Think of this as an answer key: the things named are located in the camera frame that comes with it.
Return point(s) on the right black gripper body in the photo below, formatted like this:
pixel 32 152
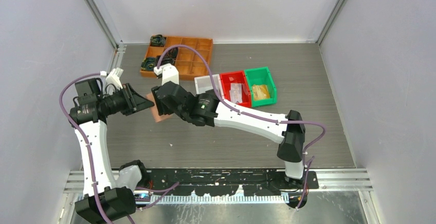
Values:
pixel 163 109

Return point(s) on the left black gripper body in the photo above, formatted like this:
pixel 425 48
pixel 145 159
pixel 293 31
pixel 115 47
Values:
pixel 120 100

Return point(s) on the pink leather card holder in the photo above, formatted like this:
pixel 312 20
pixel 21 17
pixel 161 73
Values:
pixel 154 111

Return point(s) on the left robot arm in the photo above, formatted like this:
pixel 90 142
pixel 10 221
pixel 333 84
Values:
pixel 106 197

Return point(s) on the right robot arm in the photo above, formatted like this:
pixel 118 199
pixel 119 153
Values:
pixel 206 109

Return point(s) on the white plastic bin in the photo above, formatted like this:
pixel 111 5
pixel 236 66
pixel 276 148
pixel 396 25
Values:
pixel 203 84

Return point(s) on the orange compartment tray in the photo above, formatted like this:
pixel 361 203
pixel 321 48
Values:
pixel 188 63

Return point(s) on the red plastic bin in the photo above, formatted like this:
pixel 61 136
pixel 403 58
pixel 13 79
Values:
pixel 236 77

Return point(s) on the clear packets in red bin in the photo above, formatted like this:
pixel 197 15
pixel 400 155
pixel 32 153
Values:
pixel 236 93

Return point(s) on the yellow packet in green bin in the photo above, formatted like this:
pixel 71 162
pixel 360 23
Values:
pixel 260 92

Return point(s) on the green plastic bin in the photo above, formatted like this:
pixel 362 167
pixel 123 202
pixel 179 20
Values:
pixel 261 76

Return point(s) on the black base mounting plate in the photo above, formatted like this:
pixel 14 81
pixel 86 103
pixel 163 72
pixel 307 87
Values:
pixel 226 182

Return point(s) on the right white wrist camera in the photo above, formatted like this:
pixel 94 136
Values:
pixel 168 73

